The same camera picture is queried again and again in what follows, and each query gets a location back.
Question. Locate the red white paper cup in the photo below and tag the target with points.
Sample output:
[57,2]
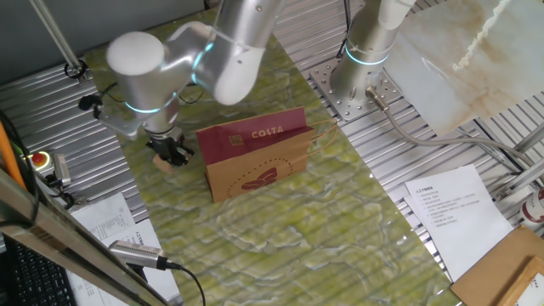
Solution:
[533,208]

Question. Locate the densely printed paper sheet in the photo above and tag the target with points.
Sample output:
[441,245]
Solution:
[102,214]

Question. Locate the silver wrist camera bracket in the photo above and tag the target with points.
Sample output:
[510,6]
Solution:
[119,123]

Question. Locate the green marble pattern mat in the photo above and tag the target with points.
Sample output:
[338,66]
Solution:
[297,234]

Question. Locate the red emergency stop button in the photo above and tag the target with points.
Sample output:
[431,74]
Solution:
[38,159]

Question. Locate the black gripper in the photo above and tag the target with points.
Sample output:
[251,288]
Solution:
[166,142]

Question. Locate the black keyboard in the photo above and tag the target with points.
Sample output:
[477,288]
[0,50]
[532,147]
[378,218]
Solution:
[34,280]

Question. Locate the small wooden cube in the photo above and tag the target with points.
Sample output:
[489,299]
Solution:
[161,165]

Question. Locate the small black microphone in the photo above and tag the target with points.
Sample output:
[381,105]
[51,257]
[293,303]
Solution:
[87,103]

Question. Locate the thin aluminium pole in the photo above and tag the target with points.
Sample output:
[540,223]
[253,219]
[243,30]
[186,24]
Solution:
[55,36]

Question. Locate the beige marble pattern sheet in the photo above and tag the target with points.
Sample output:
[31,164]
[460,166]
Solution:
[467,85]

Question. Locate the Costa kraft maroon paper bag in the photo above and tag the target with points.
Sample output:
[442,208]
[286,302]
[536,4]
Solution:
[259,166]

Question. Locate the aluminium frame bar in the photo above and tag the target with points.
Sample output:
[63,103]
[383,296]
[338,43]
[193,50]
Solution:
[520,180]
[529,139]

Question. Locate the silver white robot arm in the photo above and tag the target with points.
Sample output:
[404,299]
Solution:
[144,76]

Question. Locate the grey box camera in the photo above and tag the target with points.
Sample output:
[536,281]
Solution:
[61,170]

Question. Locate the titled instruction paper sheet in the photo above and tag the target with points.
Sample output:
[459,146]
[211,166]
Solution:
[459,221]
[140,259]

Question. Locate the silver ribbed camera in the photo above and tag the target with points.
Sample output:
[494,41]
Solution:
[136,254]

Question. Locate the cardboard box with white label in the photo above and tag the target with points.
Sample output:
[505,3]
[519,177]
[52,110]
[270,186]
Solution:
[525,282]

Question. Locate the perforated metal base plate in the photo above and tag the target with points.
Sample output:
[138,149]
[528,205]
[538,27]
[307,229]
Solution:
[340,106]

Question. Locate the shiny metal frame beam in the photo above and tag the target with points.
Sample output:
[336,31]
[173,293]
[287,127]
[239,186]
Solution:
[64,238]

